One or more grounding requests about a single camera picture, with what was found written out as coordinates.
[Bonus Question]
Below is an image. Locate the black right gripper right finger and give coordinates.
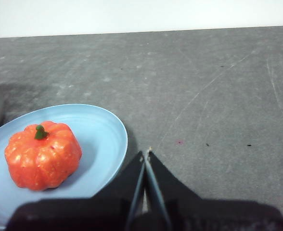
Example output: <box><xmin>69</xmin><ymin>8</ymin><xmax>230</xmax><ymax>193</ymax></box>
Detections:
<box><xmin>145</xmin><ymin>150</ymin><xmax>283</xmax><ymax>231</ymax></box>

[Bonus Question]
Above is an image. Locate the blue round plate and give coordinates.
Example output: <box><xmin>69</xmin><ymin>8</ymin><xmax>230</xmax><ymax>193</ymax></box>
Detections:
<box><xmin>0</xmin><ymin>103</ymin><xmax>129</xmax><ymax>231</ymax></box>

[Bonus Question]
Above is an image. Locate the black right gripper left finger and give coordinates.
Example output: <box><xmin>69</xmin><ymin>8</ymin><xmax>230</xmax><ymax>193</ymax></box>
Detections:
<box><xmin>6</xmin><ymin>151</ymin><xmax>147</xmax><ymax>231</ymax></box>

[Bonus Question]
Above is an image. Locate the orange pumpkin with green stem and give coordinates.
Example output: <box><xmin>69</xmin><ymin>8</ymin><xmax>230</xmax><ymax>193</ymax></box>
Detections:
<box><xmin>4</xmin><ymin>121</ymin><xmax>83</xmax><ymax>192</ymax></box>

